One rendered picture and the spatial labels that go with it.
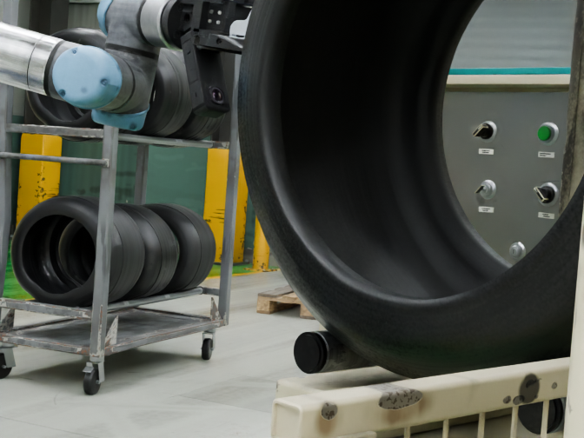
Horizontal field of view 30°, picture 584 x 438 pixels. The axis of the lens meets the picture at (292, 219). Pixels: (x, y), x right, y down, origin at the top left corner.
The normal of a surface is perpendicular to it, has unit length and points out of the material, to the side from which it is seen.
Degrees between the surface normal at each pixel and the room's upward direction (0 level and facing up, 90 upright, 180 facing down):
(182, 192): 90
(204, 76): 66
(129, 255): 87
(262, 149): 94
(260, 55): 88
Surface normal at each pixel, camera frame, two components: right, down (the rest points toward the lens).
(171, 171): -0.45, 0.01
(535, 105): -0.71, -0.01
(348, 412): 0.70, 0.09
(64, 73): -0.15, 0.04
